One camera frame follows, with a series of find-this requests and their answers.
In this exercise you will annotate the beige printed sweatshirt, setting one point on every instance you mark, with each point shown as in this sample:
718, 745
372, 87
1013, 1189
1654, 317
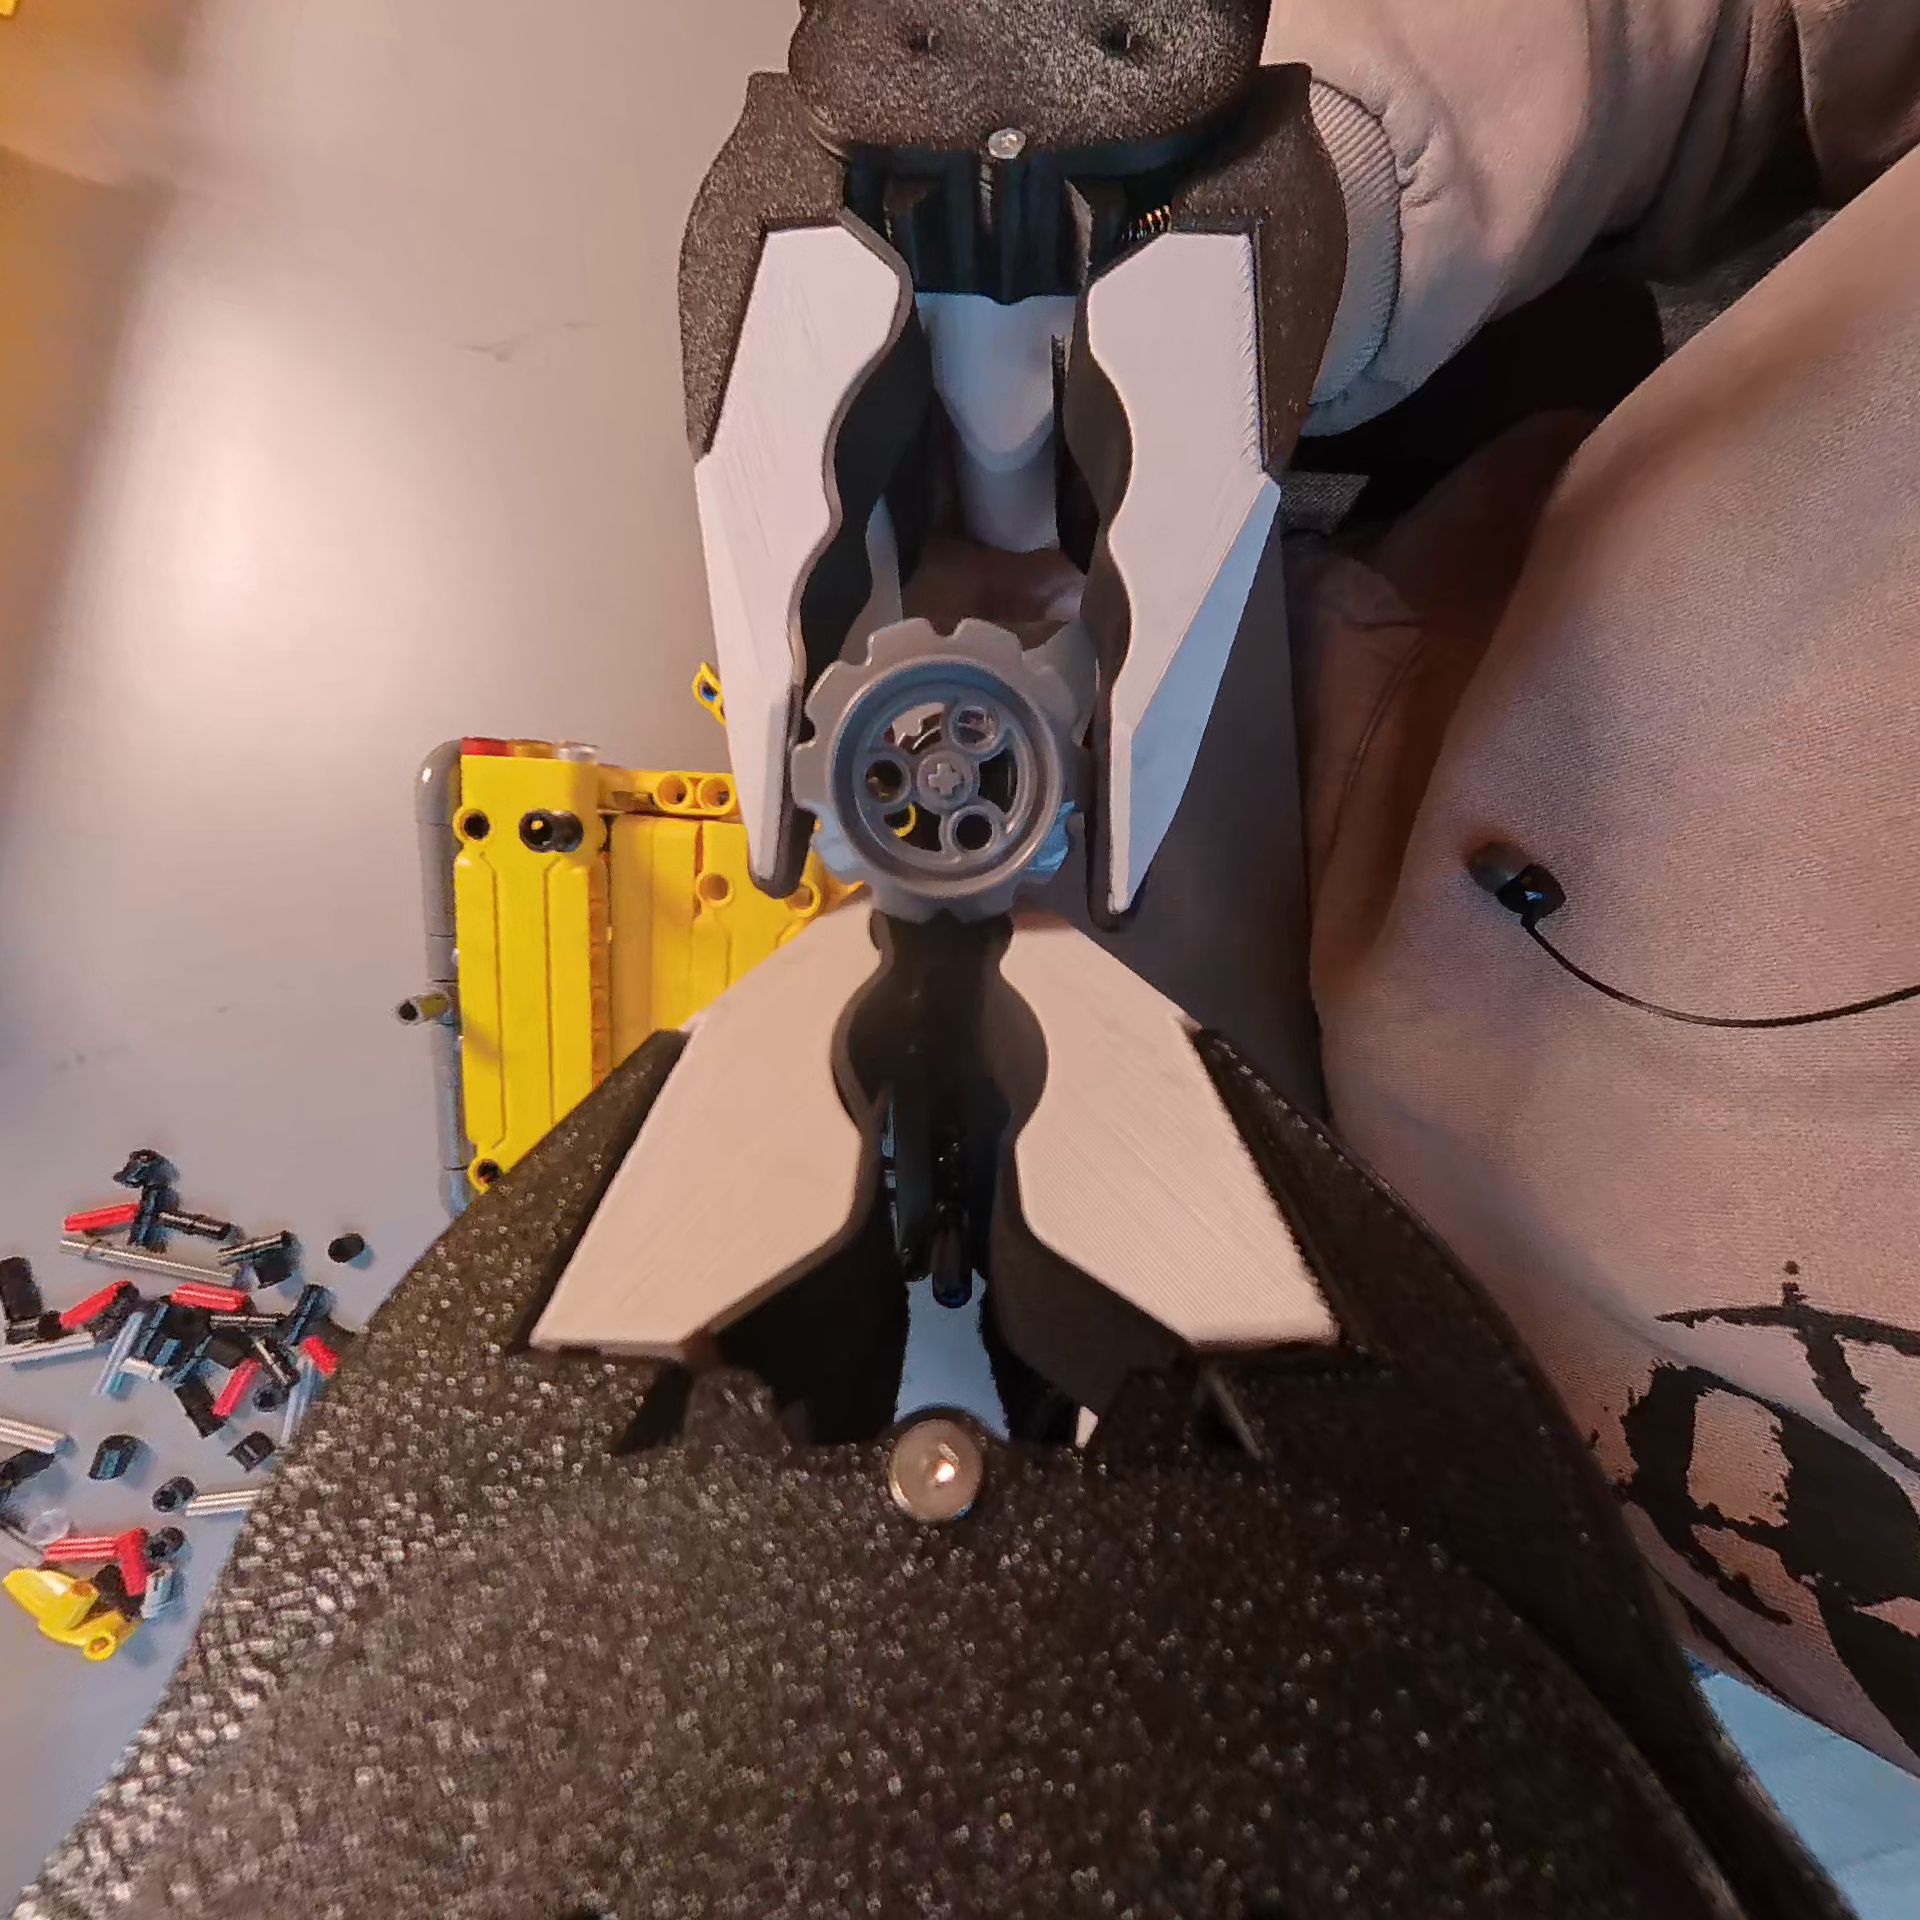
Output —
1651, 1125

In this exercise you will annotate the person's right hand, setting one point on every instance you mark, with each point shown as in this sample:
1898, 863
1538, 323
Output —
990, 587

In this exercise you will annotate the pile of small brick pins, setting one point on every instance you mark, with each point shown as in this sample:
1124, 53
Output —
165, 1319

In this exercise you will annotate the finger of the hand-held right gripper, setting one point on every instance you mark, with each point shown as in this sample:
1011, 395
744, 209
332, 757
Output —
763, 495
1194, 495

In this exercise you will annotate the person's right forearm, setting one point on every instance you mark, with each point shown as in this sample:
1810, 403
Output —
1574, 149

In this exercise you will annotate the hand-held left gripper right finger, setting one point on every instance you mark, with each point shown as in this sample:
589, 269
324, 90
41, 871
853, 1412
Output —
1171, 1202

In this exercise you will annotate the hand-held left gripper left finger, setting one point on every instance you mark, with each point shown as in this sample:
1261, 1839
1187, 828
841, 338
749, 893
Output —
704, 1202

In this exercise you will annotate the grey toy wheel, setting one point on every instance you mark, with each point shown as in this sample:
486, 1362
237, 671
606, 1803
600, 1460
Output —
945, 780

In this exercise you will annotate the yellow toy brick vehicle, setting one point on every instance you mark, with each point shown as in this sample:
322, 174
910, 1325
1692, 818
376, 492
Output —
540, 961

